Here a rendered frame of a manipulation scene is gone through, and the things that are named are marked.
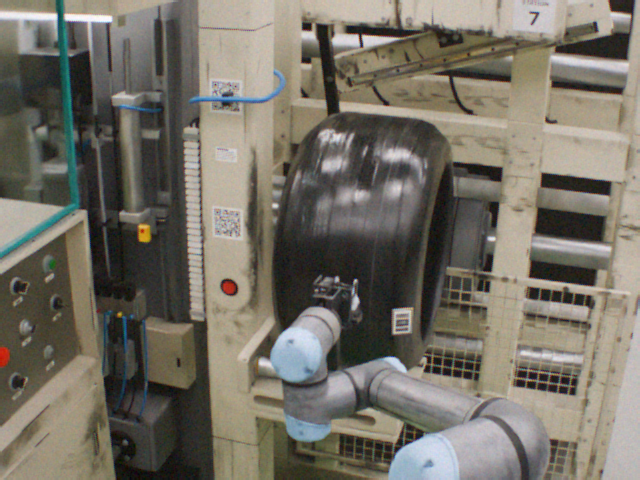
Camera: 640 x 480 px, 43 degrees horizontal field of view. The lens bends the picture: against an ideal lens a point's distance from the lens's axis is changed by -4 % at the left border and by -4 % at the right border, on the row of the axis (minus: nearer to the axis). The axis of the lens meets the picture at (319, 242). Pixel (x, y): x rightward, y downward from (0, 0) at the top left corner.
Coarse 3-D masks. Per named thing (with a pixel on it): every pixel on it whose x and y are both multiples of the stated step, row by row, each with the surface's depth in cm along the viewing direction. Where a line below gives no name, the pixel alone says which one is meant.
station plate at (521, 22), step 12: (516, 0) 177; (528, 0) 177; (540, 0) 176; (552, 0) 175; (516, 12) 178; (528, 12) 178; (540, 12) 177; (552, 12) 176; (516, 24) 179; (528, 24) 179; (540, 24) 178; (552, 24) 177
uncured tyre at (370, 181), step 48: (336, 144) 170; (384, 144) 169; (432, 144) 173; (288, 192) 169; (336, 192) 164; (384, 192) 162; (432, 192) 168; (288, 240) 166; (336, 240) 162; (384, 240) 160; (432, 240) 212; (288, 288) 167; (384, 288) 161; (432, 288) 204; (384, 336) 166
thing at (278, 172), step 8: (272, 168) 233; (280, 168) 237; (288, 168) 238; (272, 176) 228; (280, 176) 228; (272, 184) 228; (280, 184) 227; (272, 192) 228; (280, 192) 228; (272, 200) 234; (280, 200) 228; (272, 208) 230; (272, 216) 231; (272, 224) 231; (272, 232) 233; (272, 240) 235; (272, 248) 234
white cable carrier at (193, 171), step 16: (192, 128) 184; (192, 144) 185; (192, 160) 187; (192, 176) 189; (192, 192) 190; (192, 208) 192; (192, 224) 193; (192, 240) 195; (192, 256) 196; (192, 272) 198; (192, 288) 200; (192, 304) 201
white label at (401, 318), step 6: (396, 312) 163; (402, 312) 163; (408, 312) 163; (396, 318) 164; (402, 318) 164; (408, 318) 164; (396, 324) 164; (402, 324) 164; (408, 324) 165; (396, 330) 165; (402, 330) 165; (408, 330) 165
